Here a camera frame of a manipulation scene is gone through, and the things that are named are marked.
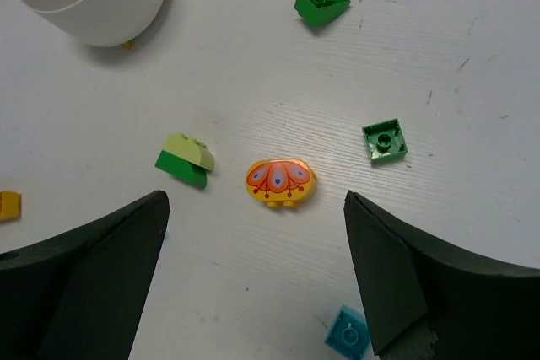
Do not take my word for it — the small teal lego brick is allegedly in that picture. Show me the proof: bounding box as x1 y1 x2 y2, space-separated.
325 305 371 360

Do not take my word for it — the orange rectangular lego brick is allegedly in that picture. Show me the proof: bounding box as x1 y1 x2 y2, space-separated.
0 191 22 223

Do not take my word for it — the light green curved lego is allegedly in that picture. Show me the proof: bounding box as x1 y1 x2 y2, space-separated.
163 132 215 172

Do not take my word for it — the dark green curved lego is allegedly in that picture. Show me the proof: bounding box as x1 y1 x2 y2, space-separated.
154 150 207 190

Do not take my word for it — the green sloped lego brick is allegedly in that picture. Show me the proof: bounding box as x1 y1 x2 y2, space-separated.
294 0 351 27

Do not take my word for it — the green square lego brick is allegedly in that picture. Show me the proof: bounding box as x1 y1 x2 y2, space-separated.
362 118 408 164

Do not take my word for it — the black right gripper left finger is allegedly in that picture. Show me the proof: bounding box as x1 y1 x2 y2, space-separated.
1 191 170 359

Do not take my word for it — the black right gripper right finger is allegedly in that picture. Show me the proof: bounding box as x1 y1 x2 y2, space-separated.
344 191 539 359

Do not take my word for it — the yellow orange patterned lego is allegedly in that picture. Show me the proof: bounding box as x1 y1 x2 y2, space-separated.
245 158 318 208

